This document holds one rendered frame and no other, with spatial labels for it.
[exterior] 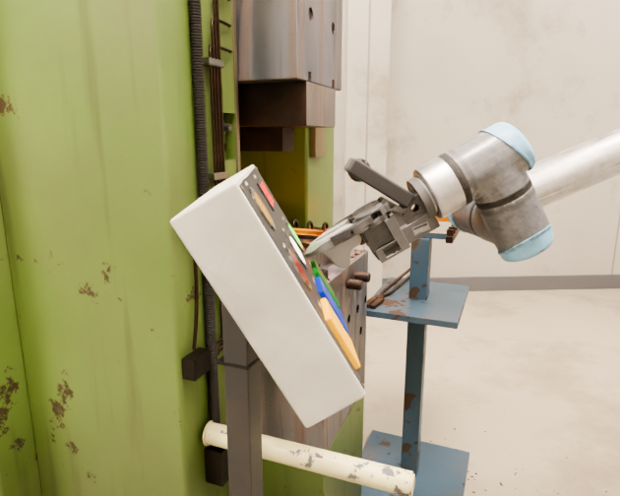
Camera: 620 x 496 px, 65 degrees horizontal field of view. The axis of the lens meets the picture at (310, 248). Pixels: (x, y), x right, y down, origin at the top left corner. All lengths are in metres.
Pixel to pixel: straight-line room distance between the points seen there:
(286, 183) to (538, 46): 3.07
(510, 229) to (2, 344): 1.07
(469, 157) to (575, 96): 3.65
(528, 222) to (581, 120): 3.63
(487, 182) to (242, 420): 0.51
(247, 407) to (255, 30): 0.77
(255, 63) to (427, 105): 2.91
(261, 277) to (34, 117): 0.72
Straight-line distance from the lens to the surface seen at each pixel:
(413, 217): 0.79
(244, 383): 0.73
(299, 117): 1.12
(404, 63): 3.92
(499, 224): 0.82
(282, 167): 1.53
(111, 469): 1.27
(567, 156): 1.04
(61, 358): 1.22
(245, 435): 0.78
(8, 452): 1.38
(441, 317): 1.55
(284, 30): 1.10
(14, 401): 1.34
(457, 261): 4.15
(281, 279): 0.51
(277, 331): 0.53
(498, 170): 0.79
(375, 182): 0.76
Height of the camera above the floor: 1.24
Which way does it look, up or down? 13 degrees down
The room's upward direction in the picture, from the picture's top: straight up
